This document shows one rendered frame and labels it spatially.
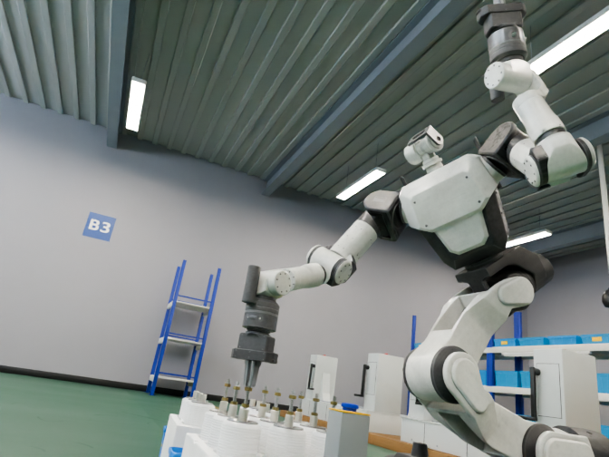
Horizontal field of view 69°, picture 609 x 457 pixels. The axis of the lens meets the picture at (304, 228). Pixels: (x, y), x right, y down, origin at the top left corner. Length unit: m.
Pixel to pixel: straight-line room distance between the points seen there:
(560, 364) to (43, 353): 6.41
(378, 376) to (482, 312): 3.29
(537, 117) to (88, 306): 6.91
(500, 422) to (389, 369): 3.31
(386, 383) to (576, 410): 1.96
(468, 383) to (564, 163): 0.57
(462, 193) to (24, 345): 6.80
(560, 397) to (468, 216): 1.93
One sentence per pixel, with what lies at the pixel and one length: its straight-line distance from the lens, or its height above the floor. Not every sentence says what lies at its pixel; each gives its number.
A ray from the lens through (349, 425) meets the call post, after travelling 1.04.
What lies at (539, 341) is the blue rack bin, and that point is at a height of 1.38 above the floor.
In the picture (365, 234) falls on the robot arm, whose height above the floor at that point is 0.83.
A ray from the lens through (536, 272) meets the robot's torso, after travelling 1.54.
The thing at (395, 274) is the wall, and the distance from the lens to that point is 9.33.
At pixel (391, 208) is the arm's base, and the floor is 0.92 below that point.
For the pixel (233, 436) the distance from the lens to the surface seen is 1.13.
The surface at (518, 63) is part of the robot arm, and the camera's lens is 1.29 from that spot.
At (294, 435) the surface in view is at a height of 0.24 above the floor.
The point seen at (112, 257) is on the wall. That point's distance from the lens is 7.58.
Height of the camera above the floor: 0.34
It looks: 20 degrees up
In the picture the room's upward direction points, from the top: 9 degrees clockwise
